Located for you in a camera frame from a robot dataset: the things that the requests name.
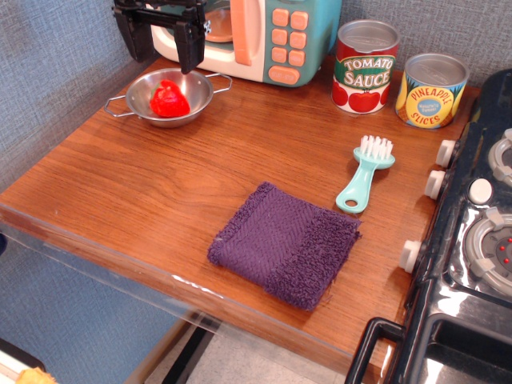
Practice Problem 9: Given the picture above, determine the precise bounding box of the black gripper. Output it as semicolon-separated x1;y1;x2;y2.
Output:
113;1;206;74

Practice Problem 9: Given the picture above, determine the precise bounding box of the red toy strawberry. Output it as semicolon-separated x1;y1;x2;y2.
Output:
150;79;191;118

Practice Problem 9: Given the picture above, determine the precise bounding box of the teal and peach toy microwave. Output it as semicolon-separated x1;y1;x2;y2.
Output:
150;0;343;88

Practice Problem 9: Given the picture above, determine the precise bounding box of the tomato sauce can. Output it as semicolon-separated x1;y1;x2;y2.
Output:
331;19;400;114

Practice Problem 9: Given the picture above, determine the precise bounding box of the teal scrub brush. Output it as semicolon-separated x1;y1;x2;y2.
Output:
335;135;395;214

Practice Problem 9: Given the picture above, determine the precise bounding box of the purple knitted cloth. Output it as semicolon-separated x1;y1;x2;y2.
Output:
207;182;361;311

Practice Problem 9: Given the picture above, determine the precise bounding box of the pineapple slices can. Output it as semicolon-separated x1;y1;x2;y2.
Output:
395;53;470;130

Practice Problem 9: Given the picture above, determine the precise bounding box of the white stove knob upper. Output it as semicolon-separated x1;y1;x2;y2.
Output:
435;140;457;168

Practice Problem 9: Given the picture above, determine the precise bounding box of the white stove knob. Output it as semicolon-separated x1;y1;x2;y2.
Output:
424;170;446;200
435;140;457;168
398;240;422;274

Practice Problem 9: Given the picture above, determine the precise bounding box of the white stove knob middle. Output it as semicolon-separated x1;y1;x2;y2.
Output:
424;170;446;200

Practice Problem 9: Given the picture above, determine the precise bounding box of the white stove knob lower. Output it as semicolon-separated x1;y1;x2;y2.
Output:
398;240;422;274

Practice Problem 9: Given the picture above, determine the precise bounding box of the white round stove button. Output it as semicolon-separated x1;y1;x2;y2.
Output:
468;178;493;205

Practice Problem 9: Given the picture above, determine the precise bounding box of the grey rear stove burner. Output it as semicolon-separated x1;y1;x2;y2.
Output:
488;128;512;186

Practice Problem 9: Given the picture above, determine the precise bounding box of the grey stove burner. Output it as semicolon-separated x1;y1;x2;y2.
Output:
464;207;511;297
488;128;512;186

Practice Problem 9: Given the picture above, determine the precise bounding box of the yellow object at corner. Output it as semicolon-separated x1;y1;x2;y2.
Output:
15;367;57;384

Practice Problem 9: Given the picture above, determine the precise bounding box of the grey front stove burner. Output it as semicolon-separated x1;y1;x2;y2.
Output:
464;207;511;297

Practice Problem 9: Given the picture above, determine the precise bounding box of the black toy stove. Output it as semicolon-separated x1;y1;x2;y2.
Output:
344;68;512;384

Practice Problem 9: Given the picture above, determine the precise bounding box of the metal bowl with wire handles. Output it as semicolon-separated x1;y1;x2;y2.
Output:
104;68;232;128

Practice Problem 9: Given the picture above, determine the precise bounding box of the black oven door handle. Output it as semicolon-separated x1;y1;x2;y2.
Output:
345;317;405;384

